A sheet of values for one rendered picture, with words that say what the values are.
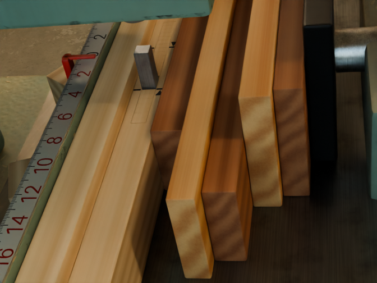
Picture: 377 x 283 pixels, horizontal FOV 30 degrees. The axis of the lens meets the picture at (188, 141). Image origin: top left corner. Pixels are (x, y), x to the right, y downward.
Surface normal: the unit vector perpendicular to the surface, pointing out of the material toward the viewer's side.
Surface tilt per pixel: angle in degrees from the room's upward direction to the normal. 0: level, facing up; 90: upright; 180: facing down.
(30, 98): 0
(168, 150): 90
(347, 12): 0
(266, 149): 90
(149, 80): 90
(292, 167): 90
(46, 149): 0
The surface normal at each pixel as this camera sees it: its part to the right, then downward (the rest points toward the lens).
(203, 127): -0.15, -0.76
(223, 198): -0.15, 0.66
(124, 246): 0.98, -0.03
